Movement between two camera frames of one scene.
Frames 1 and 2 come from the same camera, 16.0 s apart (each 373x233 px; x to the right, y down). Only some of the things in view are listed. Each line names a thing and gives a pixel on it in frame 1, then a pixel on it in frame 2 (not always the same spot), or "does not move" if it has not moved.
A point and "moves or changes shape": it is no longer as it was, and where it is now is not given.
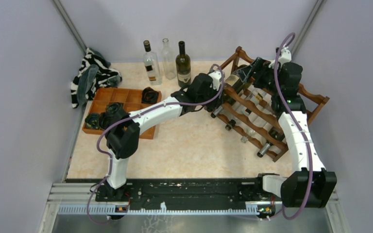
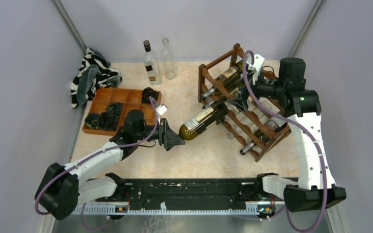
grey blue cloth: (85, 79) does not move
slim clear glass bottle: (251, 132) to (230, 135)
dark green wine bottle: (234, 82) moves or changes shape
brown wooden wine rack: (251, 111) moves or changes shape
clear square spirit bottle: (152, 63) does not move
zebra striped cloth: (107, 76) does not move
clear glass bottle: (168, 59) does not move
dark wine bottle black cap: (183, 67) to (189, 130)
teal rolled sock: (92, 121) does not move
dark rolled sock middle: (112, 107) does not move
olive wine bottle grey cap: (276, 132) to (262, 136)
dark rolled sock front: (105, 120) does not move
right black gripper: (259, 66) to (240, 101)
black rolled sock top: (149, 95) does not move
